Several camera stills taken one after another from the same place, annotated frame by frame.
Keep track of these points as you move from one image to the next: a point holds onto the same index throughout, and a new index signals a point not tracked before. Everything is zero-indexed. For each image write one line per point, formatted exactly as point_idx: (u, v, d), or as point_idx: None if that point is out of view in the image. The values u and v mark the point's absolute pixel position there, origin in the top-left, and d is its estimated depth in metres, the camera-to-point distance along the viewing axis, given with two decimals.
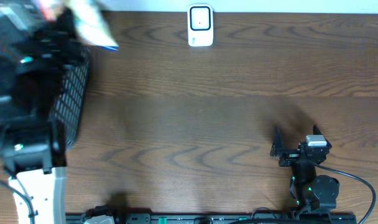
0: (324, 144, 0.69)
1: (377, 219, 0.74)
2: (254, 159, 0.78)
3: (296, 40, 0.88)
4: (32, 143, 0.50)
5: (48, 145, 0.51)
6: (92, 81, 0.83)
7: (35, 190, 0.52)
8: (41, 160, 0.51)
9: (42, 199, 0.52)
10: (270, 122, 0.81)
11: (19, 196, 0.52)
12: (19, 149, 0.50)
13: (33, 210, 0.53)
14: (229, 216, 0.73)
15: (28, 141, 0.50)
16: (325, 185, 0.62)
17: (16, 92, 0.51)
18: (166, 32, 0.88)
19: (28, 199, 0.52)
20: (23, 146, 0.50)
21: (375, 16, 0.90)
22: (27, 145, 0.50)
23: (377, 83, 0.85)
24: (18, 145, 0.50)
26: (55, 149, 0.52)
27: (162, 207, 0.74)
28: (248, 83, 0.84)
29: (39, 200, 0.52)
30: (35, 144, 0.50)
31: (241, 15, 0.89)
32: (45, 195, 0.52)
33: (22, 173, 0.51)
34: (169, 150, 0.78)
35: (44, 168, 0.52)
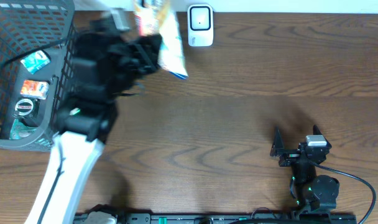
0: (324, 144, 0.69)
1: (377, 219, 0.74)
2: (254, 159, 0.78)
3: (296, 40, 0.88)
4: (84, 116, 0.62)
5: (97, 120, 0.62)
6: None
7: (72, 151, 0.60)
8: (87, 130, 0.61)
9: (73, 161, 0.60)
10: (270, 122, 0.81)
11: (56, 151, 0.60)
12: (74, 113, 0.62)
13: (60, 168, 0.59)
14: (229, 216, 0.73)
15: (84, 111, 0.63)
16: (325, 185, 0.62)
17: (102, 65, 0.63)
18: None
19: (63, 157, 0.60)
20: (78, 111, 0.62)
21: (375, 16, 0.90)
22: (81, 114, 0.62)
23: (377, 83, 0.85)
24: (74, 110, 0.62)
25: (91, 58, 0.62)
26: (102, 127, 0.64)
27: (162, 207, 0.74)
28: (248, 83, 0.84)
29: (69, 160, 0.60)
30: (87, 116, 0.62)
31: (241, 15, 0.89)
32: (77, 160, 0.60)
33: (69, 132, 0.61)
34: (169, 150, 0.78)
35: (87, 135, 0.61)
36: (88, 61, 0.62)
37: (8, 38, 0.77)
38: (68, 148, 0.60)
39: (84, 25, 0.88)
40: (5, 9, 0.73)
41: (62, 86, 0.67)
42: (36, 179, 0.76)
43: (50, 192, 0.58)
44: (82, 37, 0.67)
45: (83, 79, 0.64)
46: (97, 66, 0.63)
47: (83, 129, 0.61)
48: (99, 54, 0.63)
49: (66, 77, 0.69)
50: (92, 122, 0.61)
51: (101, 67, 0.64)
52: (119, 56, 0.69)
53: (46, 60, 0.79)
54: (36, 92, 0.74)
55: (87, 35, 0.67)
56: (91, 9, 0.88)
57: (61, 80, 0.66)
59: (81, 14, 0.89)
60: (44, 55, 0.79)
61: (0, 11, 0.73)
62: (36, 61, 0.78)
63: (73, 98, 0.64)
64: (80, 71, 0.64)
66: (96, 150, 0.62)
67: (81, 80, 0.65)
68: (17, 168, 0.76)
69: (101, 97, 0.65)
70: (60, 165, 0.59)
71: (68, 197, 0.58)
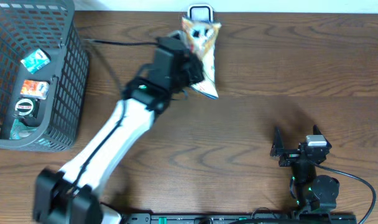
0: (324, 144, 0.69)
1: (377, 219, 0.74)
2: (254, 159, 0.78)
3: (296, 40, 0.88)
4: (145, 94, 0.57)
5: (153, 102, 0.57)
6: (92, 81, 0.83)
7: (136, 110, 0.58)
8: (148, 103, 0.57)
9: (131, 122, 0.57)
10: (270, 122, 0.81)
11: (120, 107, 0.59)
12: (142, 88, 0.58)
13: (120, 123, 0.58)
14: (229, 216, 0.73)
15: (150, 89, 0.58)
16: (325, 185, 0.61)
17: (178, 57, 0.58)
18: (166, 32, 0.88)
19: (124, 114, 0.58)
20: (145, 88, 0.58)
21: (375, 16, 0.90)
22: (147, 91, 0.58)
23: (377, 83, 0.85)
24: (143, 84, 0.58)
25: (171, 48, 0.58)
26: (158, 109, 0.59)
27: (162, 207, 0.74)
28: (248, 83, 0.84)
29: (128, 121, 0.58)
30: (150, 94, 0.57)
31: (241, 14, 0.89)
32: (136, 122, 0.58)
33: (133, 99, 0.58)
34: (169, 150, 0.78)
35: (147, 106, 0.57)
36: (167, 51, 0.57)
37: (8, 38, 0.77)
38: (133, 107, 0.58)
39: (84, 25, 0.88)
40: (5, 9, 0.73)
41: (62, 85, 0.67)
42: (36, 178, 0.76)
43: (102, 140, 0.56)
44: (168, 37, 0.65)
45: (158, 64, 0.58)
46: (176, 56, 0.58)
47: (144, 104, 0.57)
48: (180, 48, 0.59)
49: (66, 77, 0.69)
50: (153, 100, 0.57)
51: (178, 61, 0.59)
52: (191, 63, 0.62)
53: (46, 60, 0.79)
54: (36, 92, 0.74)
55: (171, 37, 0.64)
56: (91, 9, 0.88)
57: (61, 79, 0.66)
59: (81, 14, 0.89)
60: (44, 55, 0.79)
61: (0, 11, 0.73)
62: (36, 61, 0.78)
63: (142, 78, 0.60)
64: (156, 58, 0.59)
66: (147, 122, 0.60)
67: (158, 66, 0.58)
68: (17, 168, 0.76)
69: (165, 85, 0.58)
70: (120, 120, 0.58)
71: (115, 154, 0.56)
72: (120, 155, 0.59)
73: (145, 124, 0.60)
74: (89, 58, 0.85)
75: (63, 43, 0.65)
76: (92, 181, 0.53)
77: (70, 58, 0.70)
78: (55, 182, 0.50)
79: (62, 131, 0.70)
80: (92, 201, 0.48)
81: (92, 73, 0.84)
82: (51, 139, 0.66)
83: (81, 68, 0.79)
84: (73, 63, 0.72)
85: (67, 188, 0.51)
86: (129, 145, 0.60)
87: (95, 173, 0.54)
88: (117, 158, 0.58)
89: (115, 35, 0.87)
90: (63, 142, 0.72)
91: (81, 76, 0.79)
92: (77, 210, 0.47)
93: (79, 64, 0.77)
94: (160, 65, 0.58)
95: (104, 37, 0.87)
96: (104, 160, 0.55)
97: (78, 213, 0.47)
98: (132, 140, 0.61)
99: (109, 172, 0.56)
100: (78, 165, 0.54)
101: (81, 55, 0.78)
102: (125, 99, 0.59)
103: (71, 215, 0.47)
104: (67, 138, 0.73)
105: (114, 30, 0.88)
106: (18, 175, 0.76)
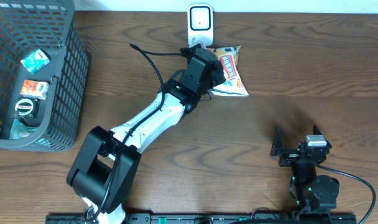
0: (324, 144, 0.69)
1: (377, 219, 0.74)
2: (253, 159, 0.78)
3: (296, 40, 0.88)
4: (179, 93, 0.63)
5: (185, 101, 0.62)
6: (92, 81, 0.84)
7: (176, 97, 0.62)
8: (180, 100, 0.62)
9: (171, 107, 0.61)
10: (270, 122, 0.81)
11: (160, 98, 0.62)
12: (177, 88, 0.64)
13: (160, 107, 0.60)
14: (229, 216, 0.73)
15: (183, 90, 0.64)
16: (325, 185, 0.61)
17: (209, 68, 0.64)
18: (166, 32, 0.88)
19: (165, 100, 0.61)
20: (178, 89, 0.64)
21: (375, 16, 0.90)
22: (181, 91, 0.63)
23: (377, 83, 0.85)
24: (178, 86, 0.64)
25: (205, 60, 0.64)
26: (186, 110, 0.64)
27: (162, 207, 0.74)
28: (248, 83, 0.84)
29: (168, 106, 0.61)
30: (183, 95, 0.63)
31: (241, 15, 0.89)
32: (175, 107, 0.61)
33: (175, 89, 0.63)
34: (169, 150, 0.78)
35: (181, 101, 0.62)
36: (202, 62, 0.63)
37: (8, 38, 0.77)
38: (171, 96, 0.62)
39: (84, 25, 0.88)
40: (5, 9, 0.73)
41: (61, 85, 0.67)
42: (36, 178, 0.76)
43: (144, 117, 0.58)
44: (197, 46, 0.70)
45: (191, 70, 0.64)
46: (207, 67, 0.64)
47: (178, 100, 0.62)
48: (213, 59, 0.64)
49: (66, 77, 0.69)
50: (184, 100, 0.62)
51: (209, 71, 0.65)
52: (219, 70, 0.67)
53: (46, 60, 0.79)
54: (36, 92, 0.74)
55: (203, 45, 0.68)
56: (91, 9, 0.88)
57: (61, 79, 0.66)
59: (81, 14, 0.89)
60: (44, 55, 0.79)
61: (0, 11, 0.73)
62: (36, 61, 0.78)
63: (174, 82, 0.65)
64: (191, 66, 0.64)
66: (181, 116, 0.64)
67: (190, 73, 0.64)
68: (17, 168, 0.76)
69: (196, 88, 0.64)
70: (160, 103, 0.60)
71: (153, 132, 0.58)
72: (155, 135, 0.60)
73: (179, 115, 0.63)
74: (89, 58, 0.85)
75: (63, 43, 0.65)
76: (135, 144, 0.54)
77: (70, 58, 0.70)
78: (104, 141, 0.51)
79: (62, 131, 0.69)
80: (137, 162, 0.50)
81: (92, 73, 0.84)
82: (51, 139, 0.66)
83: (81, 68, 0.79)
84: (73, 63, 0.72)
85: (112, 145, 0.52)
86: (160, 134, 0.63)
87: (139, 140, 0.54)
88: (153, 136, 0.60)
89: (115, 35, 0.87)
90: (63, 142, 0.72)
91: (81, 76, 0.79)
92: (122, 168, 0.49)
93: (79, 64, 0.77)
94: (193, 71, 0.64)
95: (105, 38, 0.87)
96: (146, 134, 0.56)
97: (123, 173, 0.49)
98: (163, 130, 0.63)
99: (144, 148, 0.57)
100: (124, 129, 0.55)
101: (81, 55, 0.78)
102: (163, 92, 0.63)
103: (115, 173, 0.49)
104: (67, 138, 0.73)
105: (114, 30, 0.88)
106: (19, 175, 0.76)
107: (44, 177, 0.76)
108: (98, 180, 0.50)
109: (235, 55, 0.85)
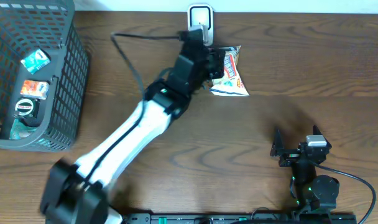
0: (324, 144, 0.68)
1: (377, 219, 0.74)
2: (254, 159, 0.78)
3: (296, 40, 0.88)
4: (166, 98, 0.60)
5: (172, 106, 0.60)
6: (92, 81, 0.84)
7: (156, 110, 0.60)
8: (165, 107, 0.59)
9: (148, 124, 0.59)
10: (270, 122, 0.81)
11: (140, 108, 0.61)
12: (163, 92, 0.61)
13: (138, 122, 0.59)
14: (229, 216, 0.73)
15: (169, 93, 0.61)
16: (325, 185, 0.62)
17: (197, 66, 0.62)
18: (166, 32, 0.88)
19: (143, 115, 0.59)
20: (165, 92, 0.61)
21: (375, 16, 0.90)
22: (167, 95, 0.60)
23: (377, 83, 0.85)
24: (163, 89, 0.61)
25: (192, 57, 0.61)
26: (175, 114, 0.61)
27: (162, 207, 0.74)
28: (248, 83, 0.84)
29: (147, 122, 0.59)
30: (169, 99, 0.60)
31: (241, 15, 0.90)
32: (153, 123, 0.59)
33: (153, 101, 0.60)
34: (169, 150, 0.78)
35: (165, 109, 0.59)
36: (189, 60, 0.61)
37: (8, 38, 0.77)
38: (152, 109, 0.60)
39: (84, 25, 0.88)
40: (5, 9, 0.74)
41: (62, 85, 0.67)
42: (36, 178, 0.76)
43: (118, 139, 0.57)
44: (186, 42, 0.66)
45: (176, 71, 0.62)
46: (195, 66, 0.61)
47: (163, 107, 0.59)
48: (200, 58, 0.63)
49: (66, 77, 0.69)
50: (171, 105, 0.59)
51: (196, 70, 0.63)
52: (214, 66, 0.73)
53: (46, 60, 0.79)
54: (36, 93, 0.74)
55: (194, 41, 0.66)
56: (91, 9, 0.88)
57: (61, 79, 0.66)
59: (82, 14, 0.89)
60: (44, 55, 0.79)
61: (0, 12, 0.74)
62: (36, 61, 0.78)
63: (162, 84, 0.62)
64: (177, 65, 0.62)
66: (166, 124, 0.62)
67: (176, 73, 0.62)
68: (17, 168, 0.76)
69: (184, 91, 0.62)
70: (138, 119, 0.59)
71: (129, 154, 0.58)
72: (133, 154, 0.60)
73: (160, 129, 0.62)
74: (89, 58, 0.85)
75: (63, 43, 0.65)
76: (103, 178, 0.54)
77: (70, 58, 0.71)
78: (68, 174, 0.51)
79: (62, 131, 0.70)
80: (103, 200, 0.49)
81: (93, 73, 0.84)
82: (51, 139, 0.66)
83: (81, 68, 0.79)
84: (73, 63, 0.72)
85: (78, 178, 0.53)
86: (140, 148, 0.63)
87: (110, 170, 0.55)
88: (130, 157, 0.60)
89: (115, 35, 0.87)
90: (63, 143, 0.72)
91: (81, 76, 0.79)
92: (86, 207, 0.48)
93: (79, 64, 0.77)
94: (179, 70, 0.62)
95: (105, 38, 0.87)
96: (119, 160, 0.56)
97: (88, 210, 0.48)
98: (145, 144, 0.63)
99: (119, 172, 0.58)
100: (94, 158, 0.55)
101: (81, 55, 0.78)
102: (145, 100, 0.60)
103: (81, 210, 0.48)
104: (67, 138, 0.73)
105: (114, 30, 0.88)
106: (19, 174, 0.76)
107: (44, 177, 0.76)
108: (69, 209, 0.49)
109: (235, 55, 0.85)
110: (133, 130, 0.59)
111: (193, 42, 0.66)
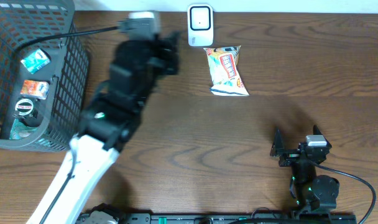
0: (324, 144, 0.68)
1: (377, 219, 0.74)
2: (253, 159, 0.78)
3: (296, 40, 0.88)
4: (107, 121, 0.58)
5: (119, 127, 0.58)
6: (92, 81, 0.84)
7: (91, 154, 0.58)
8: (108, 134, 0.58)
9: (86, 170, 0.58)
10: (270, 122, 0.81)
11: (70, 155, 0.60)
12: (100, 117, 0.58)
13: (72, 173, 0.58)
14: (229, 216, 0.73)
15: (110, 116, 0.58)
16: (325, 185, 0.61)
17: (138, 76, 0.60)
18: (166, 32, 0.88)
19: (76, 160, 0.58)
20: (103, 116, 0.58)
21: (375, 16, 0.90)
22: (106, 119, 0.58)
23: (377, 83, 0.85)
24: (101, 114, 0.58)
25: (129, 66, 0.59)
26: (123, 135, 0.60)
27: (162, 207, 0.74)
28: (248, 83, 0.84)
29: (83, 168, 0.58)
30: (111, 123, 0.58)
31: (241, 15, 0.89)
32: (90, 167, 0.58)
33: (87, 135, 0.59)
34: (169, 150, 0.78)
35: (112, 131, 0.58)
36: (124, 70, 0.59)
37: (8, 38, 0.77)
38: (82, 151, 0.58)
39: (84, 25, 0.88)
40: (5, 9, 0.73)
41: (62, 85, 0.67)
42: (35, 178, 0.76)
43: (57, 195, 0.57)
44: (124, 44, 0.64)
45: (112, 84, 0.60)
46: (133, 76, 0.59)
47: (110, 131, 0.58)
48: (138, 64, 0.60)
49: (66, 77, 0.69)
50: (116, 129, 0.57)
51: (137, 80, 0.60)
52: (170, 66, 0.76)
53: (46, 60, 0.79)
54: (36, 92, 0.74)
55: (133, 43, 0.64)
56: (91, 9, 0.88)
57: (61, 79, 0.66)
59: (81, 14, 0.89)
60: (44, 55, 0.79)
61: (0, 11, 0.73)
62: (36, 61, 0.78)
63: (101, 101, 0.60)
64: (112, 78, 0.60)
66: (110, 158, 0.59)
67: (114, 87, 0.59)
68: (17, 168, 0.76)
69: (128, 105, 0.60)
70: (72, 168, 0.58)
71: (74, 205, 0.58)
72: (82, 201, 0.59)
73: (106, 166, 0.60)
74: (89, 58, 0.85)
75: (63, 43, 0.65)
76: None
77: (70, 58, 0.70)
78: None
79: (62, 131, 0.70)
80: None
81: (92, 74, 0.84)
82: (51, 139, 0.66)
83: (81, 68, 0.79)
84: (73, 63, 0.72)
85: None
86: (91, 190, 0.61)
87: None
88: (81, 204, 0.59)
89: (115, 35, 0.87)
90: (63, 143, 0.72)
91: (81, 76, 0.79)
92: None
93: (79, 64, 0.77)
94: (117, 83, 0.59)
95: (105, 37, 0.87)
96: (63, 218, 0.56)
97: None
98: (94, 185, 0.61)
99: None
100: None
101: (81, 55, 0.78)
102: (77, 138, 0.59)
103: None
104: (67, 138, 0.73)
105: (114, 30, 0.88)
106: (19, 174, 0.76)
107: (44, 177, 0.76)
108: None
109: (235, 54, 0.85)
110: (68, 182, 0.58)
111: (132, 45, 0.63)
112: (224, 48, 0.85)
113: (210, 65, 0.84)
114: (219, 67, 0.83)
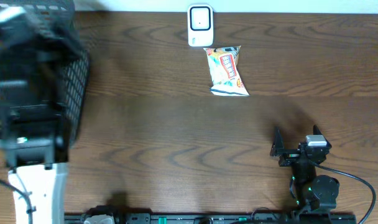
0: (324, 144, 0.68)
1: (377, 219, 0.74)
2: (253, 159, 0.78)
3: (296, 40, 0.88)
4: (38, 136, 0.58)
5: (50, 139, 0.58)
6: (92, 81, 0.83)
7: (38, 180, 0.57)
8: (42, 150, 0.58)
9: (42, 195, 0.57)
10: (270, 122, 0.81)
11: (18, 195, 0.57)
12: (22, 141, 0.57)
13: (30, 208, 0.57)
14: (229, 216, 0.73)
15: (31, 134, 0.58)
16: (325, 185, 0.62)
17: (33, 78, 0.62)
18: (166, 32, 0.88)
19: (27, 193, 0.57)
20: (26, 140, 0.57)
21: (374, 16, 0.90)
22: (31, 137, 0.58)
23: (377, 83, 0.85)
24: (22, 138, 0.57)
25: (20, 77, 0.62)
26: (58, 144, 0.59)
27: (162, 207, 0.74)
28: (248, 83, 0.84)
29: (41, 196, 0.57)
30: (39, 137, 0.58)
31: (241, 15, 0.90)
32: (43, 187, 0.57)
33: (21, 167, 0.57)
34: (169, 150, 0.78)
35: (45, 145, 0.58)
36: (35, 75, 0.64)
37: None
38: (27, 182, 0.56)
39: None
40: None
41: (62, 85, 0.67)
42: None
43: None
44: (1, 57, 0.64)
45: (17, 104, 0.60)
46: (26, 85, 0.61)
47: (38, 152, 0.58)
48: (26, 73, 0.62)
49: None
50: (50, 141, 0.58)
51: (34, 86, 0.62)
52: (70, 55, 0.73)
53: None
54: None
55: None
56: (91, 9, 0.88)
57: None
59: (82, 14, 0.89)
60: None
61: None
62: None
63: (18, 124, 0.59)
64: (15, 94, 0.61)
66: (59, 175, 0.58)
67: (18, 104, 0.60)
68: None
69: (48, 115, 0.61)
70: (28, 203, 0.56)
71: None
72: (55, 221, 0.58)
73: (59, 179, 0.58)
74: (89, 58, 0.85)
75: None
76: None
77: None
78: None
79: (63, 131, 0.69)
80: None
81: (93, 74, 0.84)
82: None
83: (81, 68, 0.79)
84: None
85: None
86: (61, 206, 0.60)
87: None
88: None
89: (115, 35, 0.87)
90: None
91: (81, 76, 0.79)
92: None
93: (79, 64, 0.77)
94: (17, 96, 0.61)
95: (105, 38, 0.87)
96: None
97: None
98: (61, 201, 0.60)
99: None
100: None
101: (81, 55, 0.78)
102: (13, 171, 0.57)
103: None
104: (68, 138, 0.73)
105: (114, 30, 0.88)
106: None
107: None
108: None
109: (235, 55, 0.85)
110: (33, 214, 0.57)
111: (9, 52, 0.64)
112: (224, 48, 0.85)
113: (210, 65, 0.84)
114: (219, 67, 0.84)
